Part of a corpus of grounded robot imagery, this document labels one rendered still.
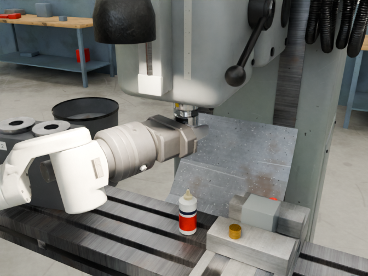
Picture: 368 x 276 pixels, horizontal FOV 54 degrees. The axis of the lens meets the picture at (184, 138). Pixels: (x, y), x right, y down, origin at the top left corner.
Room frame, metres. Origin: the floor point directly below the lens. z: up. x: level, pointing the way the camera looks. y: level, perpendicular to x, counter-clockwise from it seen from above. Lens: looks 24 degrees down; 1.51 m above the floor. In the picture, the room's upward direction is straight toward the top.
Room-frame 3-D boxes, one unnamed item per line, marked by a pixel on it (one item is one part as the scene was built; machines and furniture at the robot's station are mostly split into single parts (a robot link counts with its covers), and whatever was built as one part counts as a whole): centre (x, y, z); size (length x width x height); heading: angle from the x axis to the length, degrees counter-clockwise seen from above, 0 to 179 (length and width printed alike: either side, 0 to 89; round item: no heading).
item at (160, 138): (0.58, 0.06, 1.23); 0.13 x 0.12 x 0.10; 43
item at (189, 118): (0.65, 0.00, 1.26); 0.05 x 0.05 x 0.01
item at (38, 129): (0.84, 0.37, 1.07); 0.22 x 0.12 x 0.20; 75
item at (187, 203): (0.68, -0.01, 1.02); 0.04 x 0.04 x 0.11
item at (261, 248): (0.53, -0.12, 1.06); 0.15 x 0.06 x 0.04; 62
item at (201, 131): (0.62, -0.03, 1.23); 0.06 x 0.02 x 0.03; 133
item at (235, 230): (0.53, -0.09, 1.08); 0.02 x 0.02 x 0.02
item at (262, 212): (0.58, -0.15, 1.08); 0.06 x 0.05 x 0.06; 62
